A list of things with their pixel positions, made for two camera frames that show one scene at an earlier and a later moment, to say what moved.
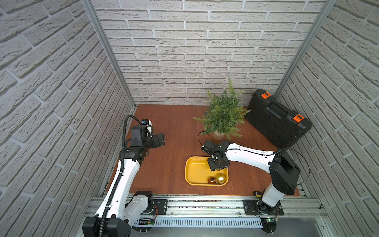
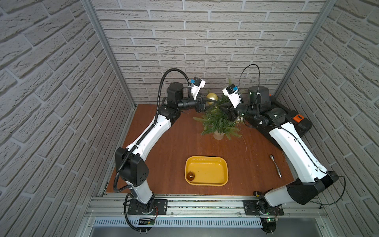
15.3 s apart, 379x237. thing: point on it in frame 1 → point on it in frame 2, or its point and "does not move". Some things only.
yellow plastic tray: (197, 171) does not move
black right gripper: (212, 166) → (230, 112)
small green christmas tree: (224, 114) does not move
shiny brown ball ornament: (211, 180) → (190, 176)
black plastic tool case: (280, 125) does not move
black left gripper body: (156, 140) → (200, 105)
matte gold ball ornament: (221, 178) → (211, 96)
